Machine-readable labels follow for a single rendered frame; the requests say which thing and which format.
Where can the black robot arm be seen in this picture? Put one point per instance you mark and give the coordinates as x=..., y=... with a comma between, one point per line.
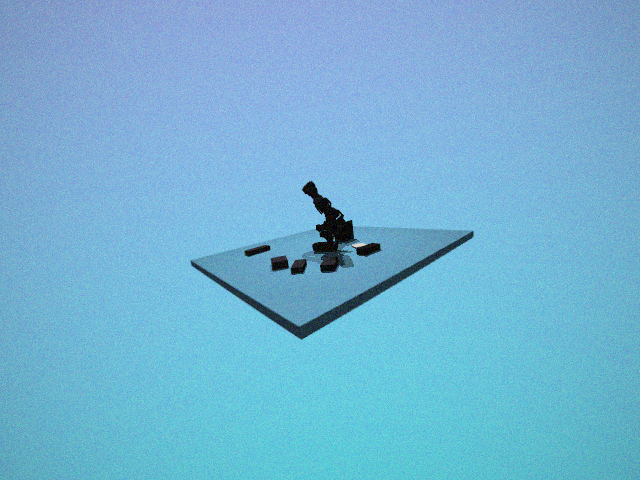
x=322, y=204

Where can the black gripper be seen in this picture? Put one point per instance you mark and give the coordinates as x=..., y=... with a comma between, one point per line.
x=332, y=229

